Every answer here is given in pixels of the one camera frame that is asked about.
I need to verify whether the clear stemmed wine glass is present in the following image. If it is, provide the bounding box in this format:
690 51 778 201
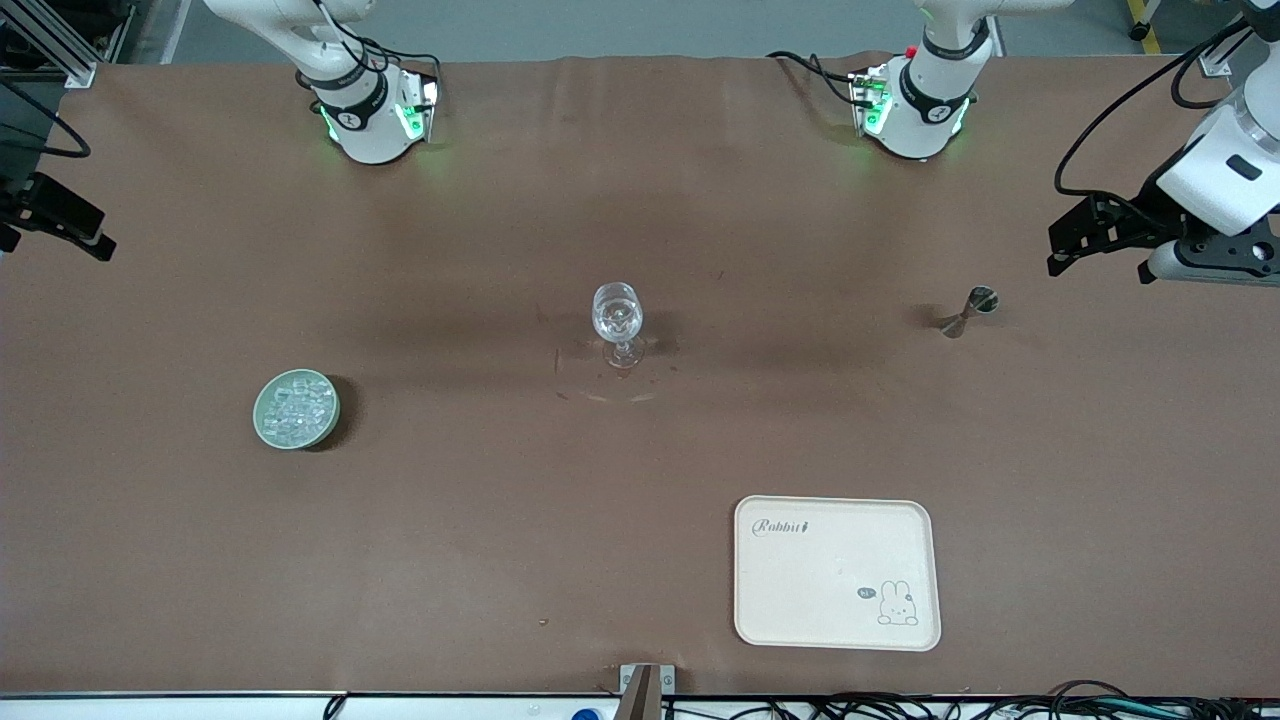
590 282 646 371

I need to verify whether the black cable tangle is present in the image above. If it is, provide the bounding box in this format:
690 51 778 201
660 680 1280 720

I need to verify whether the cream rabbit print tray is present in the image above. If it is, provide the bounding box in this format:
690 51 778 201
733 495 943 653

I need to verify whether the brown table cover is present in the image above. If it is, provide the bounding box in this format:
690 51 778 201
0 50 1280 698

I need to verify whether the black left base cable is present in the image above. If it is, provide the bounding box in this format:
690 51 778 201
768 50 866 106

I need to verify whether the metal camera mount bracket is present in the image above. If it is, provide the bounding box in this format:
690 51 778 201
619 663 677 720

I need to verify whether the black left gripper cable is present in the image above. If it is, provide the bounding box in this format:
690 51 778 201
1055 20 1251 201

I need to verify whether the green round bowl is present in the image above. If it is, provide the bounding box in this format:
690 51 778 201
252 368 342 452

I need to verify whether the black right base cable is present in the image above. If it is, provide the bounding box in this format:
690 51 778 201
300 0 443 111

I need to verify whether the black base cable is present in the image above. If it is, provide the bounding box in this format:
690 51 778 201
768 50 866 106
300 0 443 111

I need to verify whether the steel double jigger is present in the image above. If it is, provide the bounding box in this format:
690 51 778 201
940 285 1001 339

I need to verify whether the clear ice cube pile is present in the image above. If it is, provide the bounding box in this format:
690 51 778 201
268 375 336 444

